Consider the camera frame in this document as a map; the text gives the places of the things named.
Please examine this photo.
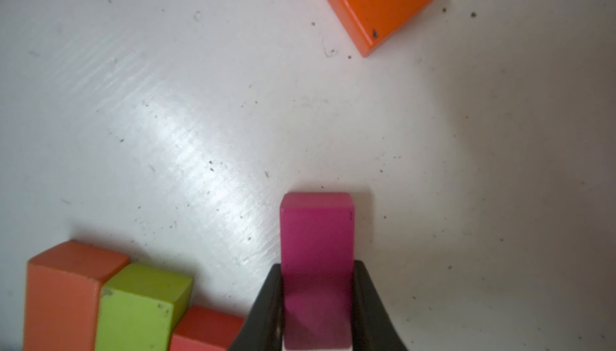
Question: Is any magenta block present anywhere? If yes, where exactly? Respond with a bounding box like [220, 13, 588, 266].
[280, 193, 355, 350]

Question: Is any green block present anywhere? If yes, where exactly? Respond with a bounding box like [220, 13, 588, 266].
[95, 263, 193, 350]

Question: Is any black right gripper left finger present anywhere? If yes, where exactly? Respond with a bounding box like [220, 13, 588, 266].
[228, 264, 284, 351]

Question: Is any orange-red block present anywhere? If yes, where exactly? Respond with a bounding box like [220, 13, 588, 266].
[23, 240, 130, 350]

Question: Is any red block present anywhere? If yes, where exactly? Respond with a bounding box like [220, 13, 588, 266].
[169, 305, 245, 351]

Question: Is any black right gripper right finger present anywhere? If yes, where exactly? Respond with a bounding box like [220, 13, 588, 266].
[352, 261, 408, 351]

